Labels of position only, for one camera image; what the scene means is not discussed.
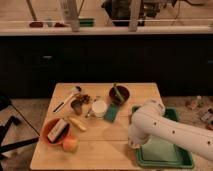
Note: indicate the orange bowl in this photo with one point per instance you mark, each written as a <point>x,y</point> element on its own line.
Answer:
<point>48,127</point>

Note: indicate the yellow banana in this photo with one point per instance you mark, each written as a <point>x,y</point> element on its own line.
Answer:
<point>77,123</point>

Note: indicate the metal spoon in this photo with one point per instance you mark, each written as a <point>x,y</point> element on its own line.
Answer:
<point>90,113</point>

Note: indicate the brown small items pile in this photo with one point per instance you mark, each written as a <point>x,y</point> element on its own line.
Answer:
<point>85,99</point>

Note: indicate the white and black box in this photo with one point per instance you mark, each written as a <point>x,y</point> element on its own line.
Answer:
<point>56,131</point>

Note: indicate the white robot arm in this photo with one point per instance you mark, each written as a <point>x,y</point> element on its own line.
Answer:
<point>148,120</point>

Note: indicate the white cup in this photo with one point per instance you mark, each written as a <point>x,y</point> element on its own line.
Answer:
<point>99,108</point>

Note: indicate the green plastic tray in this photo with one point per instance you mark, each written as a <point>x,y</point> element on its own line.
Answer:
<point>159,153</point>

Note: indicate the dark red bowl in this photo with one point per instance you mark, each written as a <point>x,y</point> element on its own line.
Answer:
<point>124,92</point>

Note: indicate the grey metal scoop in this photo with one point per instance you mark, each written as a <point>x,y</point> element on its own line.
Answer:
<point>76,105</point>

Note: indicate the green utensil in bowl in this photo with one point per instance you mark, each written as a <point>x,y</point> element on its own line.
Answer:
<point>117,92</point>

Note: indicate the orange apple fruit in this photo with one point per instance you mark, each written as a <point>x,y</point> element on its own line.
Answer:
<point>70,144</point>

